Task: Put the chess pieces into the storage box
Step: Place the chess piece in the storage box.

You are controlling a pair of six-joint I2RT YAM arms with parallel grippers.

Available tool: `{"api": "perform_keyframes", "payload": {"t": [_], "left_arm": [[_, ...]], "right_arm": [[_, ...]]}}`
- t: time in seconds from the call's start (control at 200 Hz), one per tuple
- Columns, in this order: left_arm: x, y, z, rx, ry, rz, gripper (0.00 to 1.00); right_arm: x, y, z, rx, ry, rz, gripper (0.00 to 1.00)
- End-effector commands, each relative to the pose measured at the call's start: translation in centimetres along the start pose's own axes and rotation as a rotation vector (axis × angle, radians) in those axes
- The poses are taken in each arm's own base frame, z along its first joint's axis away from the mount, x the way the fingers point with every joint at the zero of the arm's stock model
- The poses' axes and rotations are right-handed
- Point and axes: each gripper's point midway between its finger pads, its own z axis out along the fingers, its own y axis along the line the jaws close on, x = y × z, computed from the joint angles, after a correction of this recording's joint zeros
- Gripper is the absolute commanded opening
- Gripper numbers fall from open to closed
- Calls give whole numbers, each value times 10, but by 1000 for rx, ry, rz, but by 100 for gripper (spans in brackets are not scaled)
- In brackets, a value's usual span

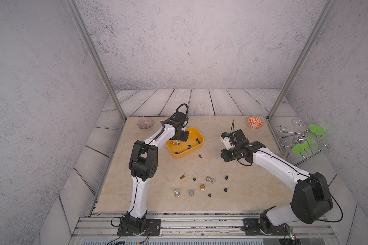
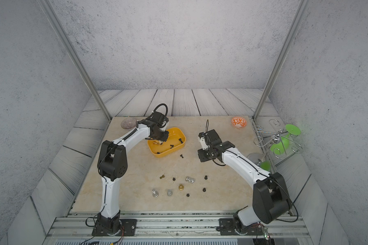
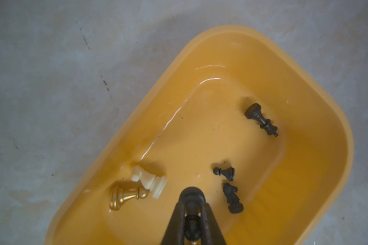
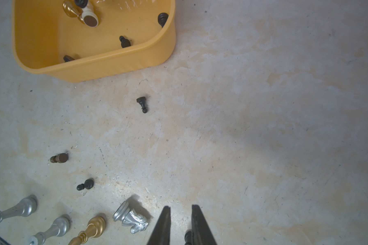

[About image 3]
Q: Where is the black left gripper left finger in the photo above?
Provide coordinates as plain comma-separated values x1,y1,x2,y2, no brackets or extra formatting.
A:
160,201,186,245

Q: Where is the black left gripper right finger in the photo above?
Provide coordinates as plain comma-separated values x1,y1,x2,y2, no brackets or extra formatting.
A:
200,203,227,245

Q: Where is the black chess knight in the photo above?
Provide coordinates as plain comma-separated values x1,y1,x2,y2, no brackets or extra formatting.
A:
222,183,244,214

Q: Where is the cream white chess pawn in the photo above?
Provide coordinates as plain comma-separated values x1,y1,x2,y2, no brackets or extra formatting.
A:
131,165,167,199

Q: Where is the small black chess piece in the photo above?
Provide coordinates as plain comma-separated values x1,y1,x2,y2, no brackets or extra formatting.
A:
213,167,235,182

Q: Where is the gold chess pawn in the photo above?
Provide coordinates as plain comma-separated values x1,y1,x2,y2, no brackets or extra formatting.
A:
108,185,150,211

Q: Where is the yellow plastic storage box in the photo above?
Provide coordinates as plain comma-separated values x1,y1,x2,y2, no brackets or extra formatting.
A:
45,26,354,245

